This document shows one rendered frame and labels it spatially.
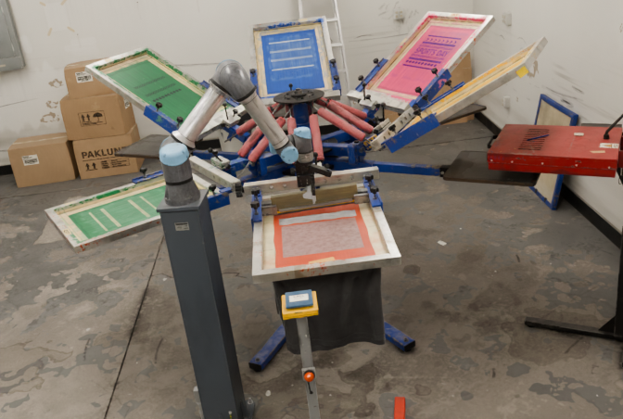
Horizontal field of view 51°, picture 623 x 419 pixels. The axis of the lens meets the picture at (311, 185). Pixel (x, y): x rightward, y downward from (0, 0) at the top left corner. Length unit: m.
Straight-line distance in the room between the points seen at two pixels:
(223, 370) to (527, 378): 1.51
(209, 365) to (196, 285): 0.43
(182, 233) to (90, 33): 4.68
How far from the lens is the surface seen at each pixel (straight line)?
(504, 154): 3.25
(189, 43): 7.10
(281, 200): 3.06
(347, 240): 2.80
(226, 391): 3.23
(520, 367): 3.64
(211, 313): 2.98
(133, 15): 7.14
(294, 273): 2.56
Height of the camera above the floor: 2.24
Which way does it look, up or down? 22 degrees down
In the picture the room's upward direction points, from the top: 7 degrees counter-clockwise
